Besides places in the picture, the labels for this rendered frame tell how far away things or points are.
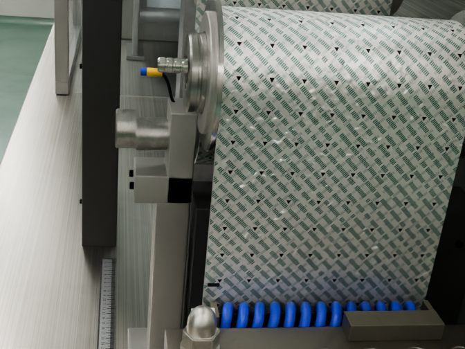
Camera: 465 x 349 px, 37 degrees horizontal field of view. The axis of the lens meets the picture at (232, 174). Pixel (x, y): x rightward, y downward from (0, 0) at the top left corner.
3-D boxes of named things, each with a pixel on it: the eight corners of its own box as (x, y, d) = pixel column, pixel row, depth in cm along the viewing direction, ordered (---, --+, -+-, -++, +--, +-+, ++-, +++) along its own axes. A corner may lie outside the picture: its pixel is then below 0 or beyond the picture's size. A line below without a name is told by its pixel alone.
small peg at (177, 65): (157, 59, 64) (158, 55, 63) (187, 60, 65) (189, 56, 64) (156, 74, 64) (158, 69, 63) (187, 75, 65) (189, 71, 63)
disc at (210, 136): (194, 119, 76) (204, -20, 70) (198, 119, 76) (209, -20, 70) (210, 176, 63) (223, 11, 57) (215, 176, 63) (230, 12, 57)
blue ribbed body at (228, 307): (214, 323, 71) (216, 295, 69) (414, 320, 74) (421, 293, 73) (218, 345, 68) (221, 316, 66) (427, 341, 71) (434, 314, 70)
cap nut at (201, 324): (178, 336, 65) (180, 295, 63) (217, 335, 66) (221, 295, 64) (181, 362, 62) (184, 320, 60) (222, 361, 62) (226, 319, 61)
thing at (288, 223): (201, 310, 71) (216, 140, 63) (420, 308, 75) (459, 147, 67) (201, 313, 70) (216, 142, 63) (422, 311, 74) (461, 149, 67)
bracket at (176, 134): (123, 336, 85) (131, 95, 73) (176, 335, 86) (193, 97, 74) (124, 363, 81) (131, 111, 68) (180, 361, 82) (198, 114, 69)
